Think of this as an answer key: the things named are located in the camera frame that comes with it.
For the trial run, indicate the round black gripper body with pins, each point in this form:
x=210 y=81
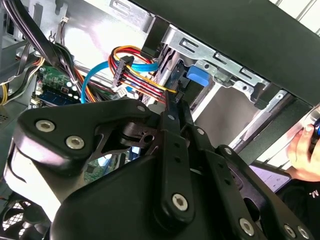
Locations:
x=112 y=212

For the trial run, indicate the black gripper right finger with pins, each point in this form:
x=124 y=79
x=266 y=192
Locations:
x=223 y=173

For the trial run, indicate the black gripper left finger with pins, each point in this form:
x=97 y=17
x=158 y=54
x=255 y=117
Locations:
x=87 y=117

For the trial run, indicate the person bare hand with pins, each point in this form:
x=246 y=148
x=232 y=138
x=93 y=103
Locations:
x=300 y=155

